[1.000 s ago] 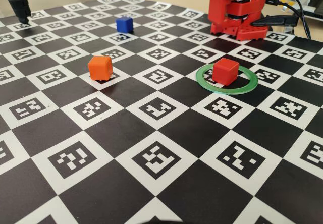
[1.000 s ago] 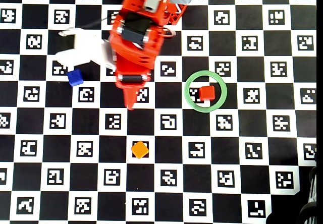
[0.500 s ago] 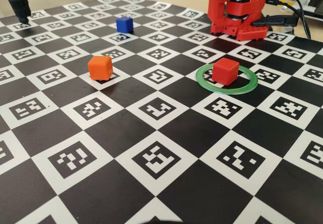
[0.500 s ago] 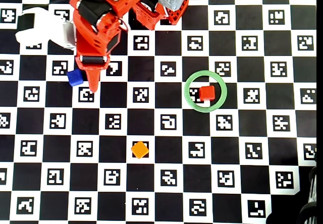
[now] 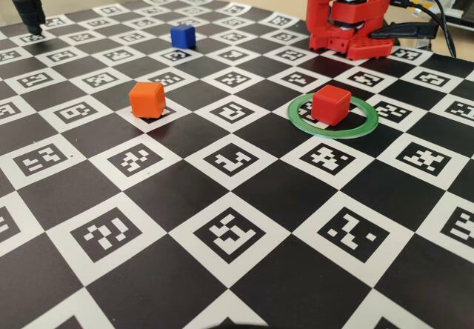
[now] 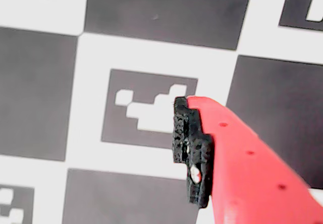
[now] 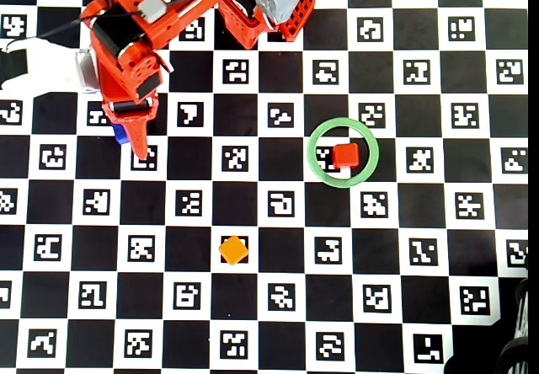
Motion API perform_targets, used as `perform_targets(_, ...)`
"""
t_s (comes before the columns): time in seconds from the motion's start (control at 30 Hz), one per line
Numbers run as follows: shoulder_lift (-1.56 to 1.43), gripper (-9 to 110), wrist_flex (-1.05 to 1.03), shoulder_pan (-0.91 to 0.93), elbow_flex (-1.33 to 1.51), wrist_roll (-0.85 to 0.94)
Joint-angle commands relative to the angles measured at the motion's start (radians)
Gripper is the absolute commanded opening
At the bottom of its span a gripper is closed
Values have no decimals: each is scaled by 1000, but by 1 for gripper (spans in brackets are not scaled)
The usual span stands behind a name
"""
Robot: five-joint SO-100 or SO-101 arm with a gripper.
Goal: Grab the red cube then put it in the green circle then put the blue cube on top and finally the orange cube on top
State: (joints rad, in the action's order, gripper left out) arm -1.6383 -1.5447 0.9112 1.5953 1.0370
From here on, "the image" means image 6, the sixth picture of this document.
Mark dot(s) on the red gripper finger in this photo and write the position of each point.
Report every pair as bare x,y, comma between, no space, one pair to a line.
247,178

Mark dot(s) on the checkerboard marker mat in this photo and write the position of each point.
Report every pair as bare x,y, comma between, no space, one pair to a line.
151,12

